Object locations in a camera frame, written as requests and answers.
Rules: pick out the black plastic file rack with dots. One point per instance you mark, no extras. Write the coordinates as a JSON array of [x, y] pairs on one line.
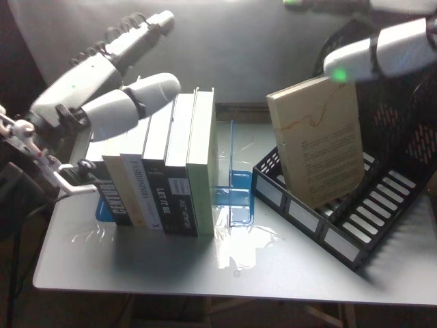
[[392, 95]]

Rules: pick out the cream book with red sticker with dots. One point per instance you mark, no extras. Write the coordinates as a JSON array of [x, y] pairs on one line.
[[317, 143]]

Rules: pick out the blue plastic bookend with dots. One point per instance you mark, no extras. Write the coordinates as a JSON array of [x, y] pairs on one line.
[[102, 212], [240, 177]]

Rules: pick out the white backdrop sheet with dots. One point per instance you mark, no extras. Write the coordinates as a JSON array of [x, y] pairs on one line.
[[232, 44]]

